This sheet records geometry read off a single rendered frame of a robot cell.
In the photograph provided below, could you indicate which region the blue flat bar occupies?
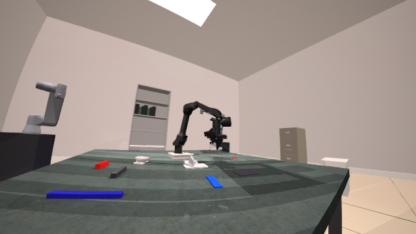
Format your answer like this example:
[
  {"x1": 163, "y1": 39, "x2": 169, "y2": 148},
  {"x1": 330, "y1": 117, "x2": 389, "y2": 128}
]
[{"x1": 46, "y1": 190, "x2": 124, "y2": 199}]

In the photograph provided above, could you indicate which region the small red block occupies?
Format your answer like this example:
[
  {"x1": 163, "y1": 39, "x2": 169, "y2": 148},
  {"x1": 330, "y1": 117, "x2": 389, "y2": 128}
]
[{"x1": 95, "y1": 161, "x2": 109, "y2": 169}]

